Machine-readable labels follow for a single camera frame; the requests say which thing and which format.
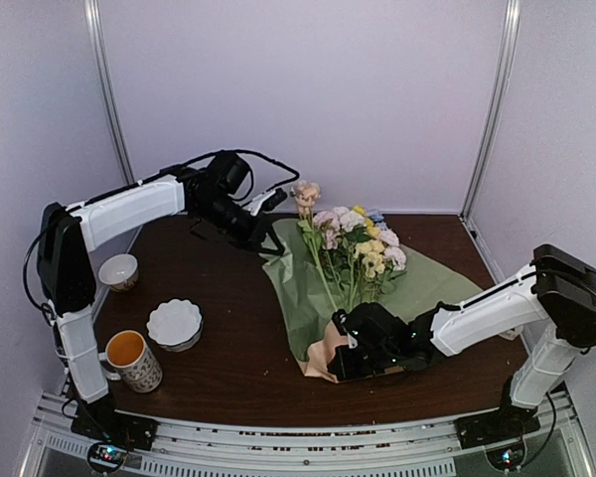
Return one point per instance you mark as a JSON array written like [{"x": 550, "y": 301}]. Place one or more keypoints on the aluminium front rail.
[{"x": 428, "y": 447}]

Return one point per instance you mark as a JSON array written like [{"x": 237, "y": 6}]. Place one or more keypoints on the aluminium frame post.
[
  {"x": 506, "y": 58},
  {"x": 95, "y": 31}
]

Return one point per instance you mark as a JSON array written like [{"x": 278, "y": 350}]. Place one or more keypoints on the left aluminium frame post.
[{"x": 95, "y": 31}]

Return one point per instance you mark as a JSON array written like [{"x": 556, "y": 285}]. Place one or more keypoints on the pink and green wrapping paper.
[{"x": 306, "y": 304}]

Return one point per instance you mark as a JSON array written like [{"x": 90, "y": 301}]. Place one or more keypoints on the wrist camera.
[
  {"x": 266, "y": 202},
  {"x": 342, "y": 337}
]

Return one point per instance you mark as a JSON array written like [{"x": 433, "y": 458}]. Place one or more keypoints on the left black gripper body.
[{"x": 221, "y": 216}]

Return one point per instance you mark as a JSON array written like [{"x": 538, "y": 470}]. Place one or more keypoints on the white scalloped bowl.
[{"x": 176, "y": 325}]

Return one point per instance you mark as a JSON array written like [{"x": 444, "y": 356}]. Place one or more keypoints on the blue flower stem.
[{"x": 377, "y": 219}]

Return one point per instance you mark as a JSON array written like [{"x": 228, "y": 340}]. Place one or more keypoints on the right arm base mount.
[{"x": 502, "y": 438}]

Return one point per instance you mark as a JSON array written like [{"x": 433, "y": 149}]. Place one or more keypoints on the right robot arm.
[{"x": 555, "y": 287}]

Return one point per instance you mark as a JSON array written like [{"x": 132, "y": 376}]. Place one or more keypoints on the pink rose stem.
[
  {"x": 335, "y": 226},
  {"x": 395, "y": 259}
]

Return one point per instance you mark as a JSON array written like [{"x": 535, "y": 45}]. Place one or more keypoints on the yellow flower stem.
[{"x": 362, "y": 231}]

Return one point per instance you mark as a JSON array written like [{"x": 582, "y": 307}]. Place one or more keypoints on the right aluminium frame post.
[{"x": 506, "y": 58}]

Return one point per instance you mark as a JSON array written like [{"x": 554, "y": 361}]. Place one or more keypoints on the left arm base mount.
[{"x": 111, "y": 449}]

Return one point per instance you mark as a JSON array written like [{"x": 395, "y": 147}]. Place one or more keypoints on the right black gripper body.
[{"x": 381, "y": 359}]

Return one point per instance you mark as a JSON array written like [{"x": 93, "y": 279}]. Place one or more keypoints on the cream yellow rose spray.
[{"x": 368, "y": 268}]

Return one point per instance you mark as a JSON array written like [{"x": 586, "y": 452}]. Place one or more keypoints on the white printed ribbon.
[{"x": 511, "y": 334}]

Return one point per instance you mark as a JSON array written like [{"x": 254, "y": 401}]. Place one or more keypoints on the peach blossom stem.
[{"x": 306, "y": 195}]

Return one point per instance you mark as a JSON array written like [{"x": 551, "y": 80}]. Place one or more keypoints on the small white patterned teacup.
[{"x": 119, "y": 273}]

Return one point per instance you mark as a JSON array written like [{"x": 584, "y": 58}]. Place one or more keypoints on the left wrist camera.
[{"x": 266, "y": 202}]

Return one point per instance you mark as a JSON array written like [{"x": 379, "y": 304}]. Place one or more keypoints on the patterned mug with orange inside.
[{"x": 131, "y": 361}]

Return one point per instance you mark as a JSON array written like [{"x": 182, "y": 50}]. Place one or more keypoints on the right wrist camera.
[{"x": 342, "y": 337}]

